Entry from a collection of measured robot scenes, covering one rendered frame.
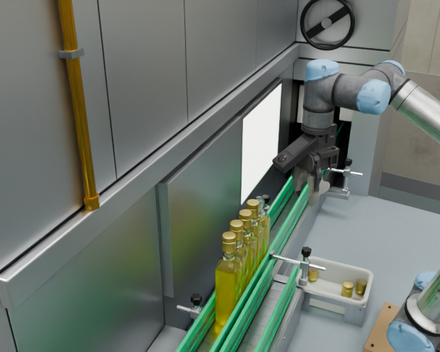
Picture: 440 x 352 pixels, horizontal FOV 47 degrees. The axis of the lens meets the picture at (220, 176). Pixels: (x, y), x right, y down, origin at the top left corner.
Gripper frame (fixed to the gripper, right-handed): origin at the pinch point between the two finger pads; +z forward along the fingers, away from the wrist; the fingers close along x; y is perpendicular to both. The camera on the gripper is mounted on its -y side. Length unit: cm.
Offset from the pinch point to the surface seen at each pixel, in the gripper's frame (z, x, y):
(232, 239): 5.7, 0.2, -21.3
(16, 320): -8, -18, -73
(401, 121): 68, 141, 204
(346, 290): 41.5, 1.4, 22.6
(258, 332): 33.7, -6.0, -16.6
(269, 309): 33.7, -0.4, -9.1
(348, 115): 14, 65, 77
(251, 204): 5.6, 11.2, -8.4
